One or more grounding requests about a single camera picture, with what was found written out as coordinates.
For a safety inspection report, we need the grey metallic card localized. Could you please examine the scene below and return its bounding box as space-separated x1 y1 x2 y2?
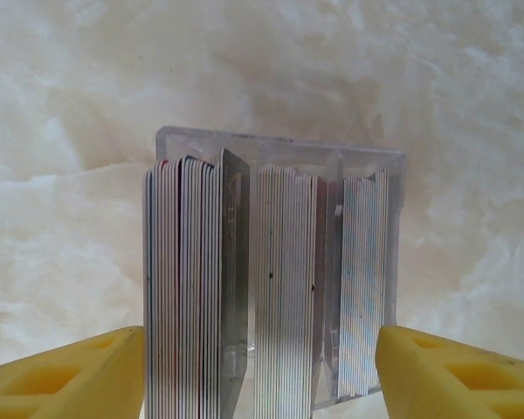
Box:
217 147 252 419

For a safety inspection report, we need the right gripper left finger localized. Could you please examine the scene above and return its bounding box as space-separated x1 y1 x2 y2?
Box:
0 326 148 419

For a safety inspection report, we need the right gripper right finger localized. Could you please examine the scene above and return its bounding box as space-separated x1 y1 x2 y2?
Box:
377 326 524 419

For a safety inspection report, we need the stack of plastic cards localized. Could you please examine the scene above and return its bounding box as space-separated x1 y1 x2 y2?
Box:
336 169 390 399
253 164 321 419
144 157 223 419

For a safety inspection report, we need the clear acrylic card box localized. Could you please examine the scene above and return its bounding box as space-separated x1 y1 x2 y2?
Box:
154 125 409 414

